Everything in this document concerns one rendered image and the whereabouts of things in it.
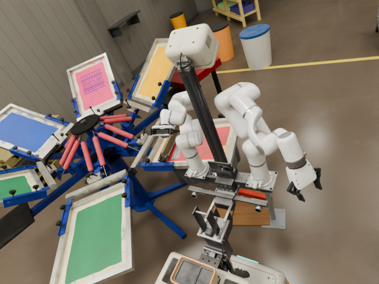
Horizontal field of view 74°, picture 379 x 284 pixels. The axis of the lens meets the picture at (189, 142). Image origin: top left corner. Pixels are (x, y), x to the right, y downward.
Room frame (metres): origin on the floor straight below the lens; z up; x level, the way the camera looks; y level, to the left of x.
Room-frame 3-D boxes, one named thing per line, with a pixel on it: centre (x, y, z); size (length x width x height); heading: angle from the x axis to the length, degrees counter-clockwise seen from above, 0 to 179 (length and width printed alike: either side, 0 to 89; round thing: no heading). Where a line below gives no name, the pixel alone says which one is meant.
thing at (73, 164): (2.35, 0.86, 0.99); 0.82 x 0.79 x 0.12; 58
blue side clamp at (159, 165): (1.68, 0.32, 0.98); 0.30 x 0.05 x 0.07; 58
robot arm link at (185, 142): (1.26, 0.02, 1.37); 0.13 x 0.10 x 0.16; 70
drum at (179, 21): (8.38, -1.26, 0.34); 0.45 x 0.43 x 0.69; 47
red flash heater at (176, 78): (3.01, -0.40, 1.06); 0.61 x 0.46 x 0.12; 118
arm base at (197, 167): (1.26, 0.03, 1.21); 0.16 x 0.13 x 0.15; 137
